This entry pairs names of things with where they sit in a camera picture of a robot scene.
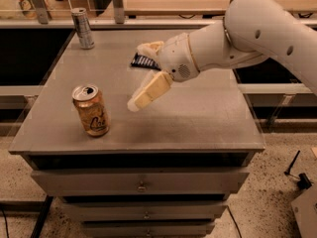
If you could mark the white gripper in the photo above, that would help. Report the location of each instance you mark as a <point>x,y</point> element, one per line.
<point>176,59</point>

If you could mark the orange soda can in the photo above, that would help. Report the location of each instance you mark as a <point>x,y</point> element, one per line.
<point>88,101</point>

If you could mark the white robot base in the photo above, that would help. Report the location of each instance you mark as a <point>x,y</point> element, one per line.
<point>305,211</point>

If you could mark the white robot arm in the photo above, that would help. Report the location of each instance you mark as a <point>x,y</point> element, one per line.
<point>251,32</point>

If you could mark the silver tall can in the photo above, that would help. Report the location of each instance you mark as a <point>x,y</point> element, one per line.
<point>82,27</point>

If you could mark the dark blue snack wrapper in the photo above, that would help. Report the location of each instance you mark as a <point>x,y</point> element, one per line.
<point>142,61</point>

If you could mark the grey drawer cabinet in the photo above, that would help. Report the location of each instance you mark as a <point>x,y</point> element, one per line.
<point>164,171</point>

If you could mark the snack bag in background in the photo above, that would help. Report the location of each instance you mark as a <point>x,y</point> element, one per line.
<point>25,9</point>

